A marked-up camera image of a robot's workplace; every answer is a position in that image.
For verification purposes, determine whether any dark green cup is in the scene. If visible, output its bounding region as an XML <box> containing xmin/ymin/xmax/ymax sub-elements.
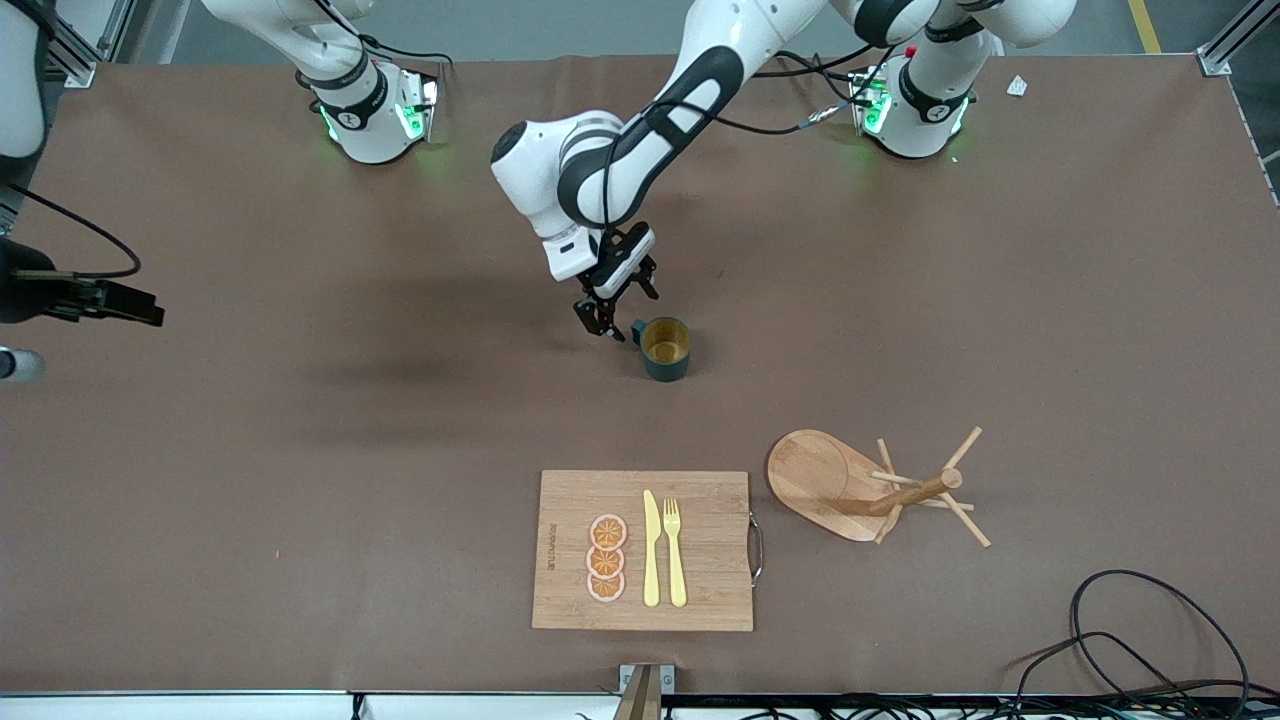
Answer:
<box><xmin>630</xmin><ymin>316</ymin><xmax>693</xmax><ymax>382</ymax></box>

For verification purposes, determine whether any wooden cup rack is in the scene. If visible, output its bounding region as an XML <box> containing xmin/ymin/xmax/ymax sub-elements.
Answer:
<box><xmin>767</xmin><ymin>426</ymin><xmax>992</xmax><ymax>549</ymax></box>

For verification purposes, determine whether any brown table cover sheet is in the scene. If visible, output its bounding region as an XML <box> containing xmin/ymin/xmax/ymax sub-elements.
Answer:
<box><xmin>0</xmin><ymin>55</ymin><xmax>1280</xmax><ymax>696</ymax></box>

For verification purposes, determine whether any wooden cutting board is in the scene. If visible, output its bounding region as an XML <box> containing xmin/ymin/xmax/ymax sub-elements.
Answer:
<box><xmin>531</xmin><ymin>469</ymin><xmax>766</xmax><ymax>633</ymax></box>

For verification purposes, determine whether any yellow plastic knife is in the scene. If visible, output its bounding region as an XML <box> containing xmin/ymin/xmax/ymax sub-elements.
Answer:
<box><xmin>642</xmin><ymin>489</ymin><xmax>663</xmax><ymax>608</ymax></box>

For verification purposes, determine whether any yellow plastic fork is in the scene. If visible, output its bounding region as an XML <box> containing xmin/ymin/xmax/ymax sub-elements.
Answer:
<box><xmin>662</xmin><ymin>497</ymin><xmax>689</xmax><ymax>609</ymax></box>

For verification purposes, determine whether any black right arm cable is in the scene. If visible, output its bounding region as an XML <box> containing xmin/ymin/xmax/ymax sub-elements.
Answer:
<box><xmin>0</xmin><ymin>185</ymin><xmax>141</xmax><ymax>279</ymax></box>

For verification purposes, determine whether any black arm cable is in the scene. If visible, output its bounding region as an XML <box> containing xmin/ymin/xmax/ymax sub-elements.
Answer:
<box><xmin>0</xmin><ymin>185</ymin><xmax>141</xmax><ymax>279</ymax></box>
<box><xmin>600</xmin><ymin>45</ymin><xmax>901</xmax><ymax>236</ymax></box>

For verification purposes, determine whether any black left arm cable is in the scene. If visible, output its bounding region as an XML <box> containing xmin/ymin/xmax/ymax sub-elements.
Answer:
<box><xmin>600</xmin><ymin>45</ymin><xmax>901</xmax><ymax>236</ymax></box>

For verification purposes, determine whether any aluminium frame post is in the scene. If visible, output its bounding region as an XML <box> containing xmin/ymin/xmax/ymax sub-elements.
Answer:
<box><xmin>40</xmin><ymin>0</ymin><xmax>136</xmax><ymax>89</ymax></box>
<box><xmin>1197</xmin><ymin>0</ymin><xmax>1280</xmax><ymax>78</ymax></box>

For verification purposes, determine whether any black base power cable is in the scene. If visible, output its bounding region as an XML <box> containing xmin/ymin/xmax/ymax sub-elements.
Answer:
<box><xmin>320</xmin><ymin>0</ymin><xmax>451</xmax><ymax>96</ymax></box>
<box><xmin>765</xmin><ymin>50</ymin><xmax>866</xmax><ymax>106</ymax></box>

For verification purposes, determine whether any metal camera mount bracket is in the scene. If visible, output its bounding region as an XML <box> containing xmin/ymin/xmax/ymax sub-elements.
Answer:
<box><xmin>612</xmin><ymin>663</ymin><xmax>676</xmax><ymax>720</ymax></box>

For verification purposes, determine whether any white table edge rail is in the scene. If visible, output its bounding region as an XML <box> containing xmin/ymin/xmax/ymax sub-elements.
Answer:
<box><xmin>0</xmin><ymin>690</ymin><xmax>621</xmax><ymax>720</ymax></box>

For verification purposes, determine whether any black looped floor cable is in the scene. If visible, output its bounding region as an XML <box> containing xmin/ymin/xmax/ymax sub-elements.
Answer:
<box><xmin>1015</xmin><ymin>632</ymin><xmax>1211</xmax><ymax>720</ymax></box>
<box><xmin>1070</xmin><ymin>570</ymin><xmax>1251</xmax><ymax>701</ymax></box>

